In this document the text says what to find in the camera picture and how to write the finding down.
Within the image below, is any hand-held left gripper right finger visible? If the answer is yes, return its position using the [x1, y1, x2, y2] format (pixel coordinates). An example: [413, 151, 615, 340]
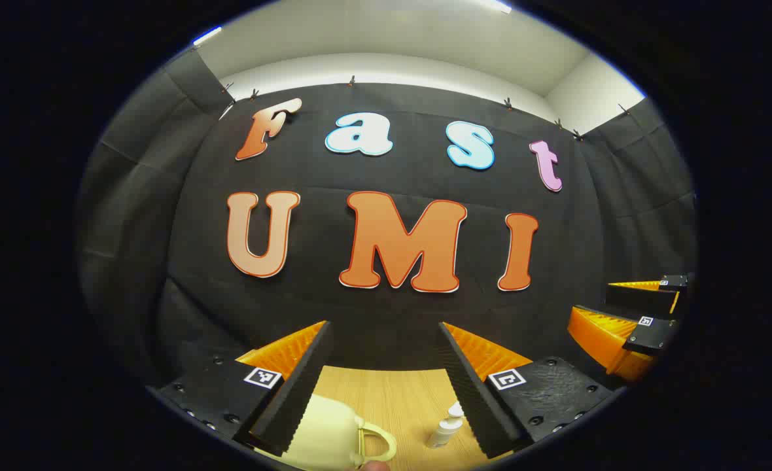
[437, 322, 622, 459]

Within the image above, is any white pump bottle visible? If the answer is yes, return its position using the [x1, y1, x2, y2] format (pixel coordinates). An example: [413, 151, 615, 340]
[425, 400, 466, 449]

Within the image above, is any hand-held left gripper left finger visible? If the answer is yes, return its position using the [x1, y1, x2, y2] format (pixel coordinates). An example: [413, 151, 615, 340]
[147, 321, 332, 457]

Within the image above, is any black backdrop cloth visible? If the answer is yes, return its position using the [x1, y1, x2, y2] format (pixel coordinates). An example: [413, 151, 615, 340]
[75, 49, 697, 393]

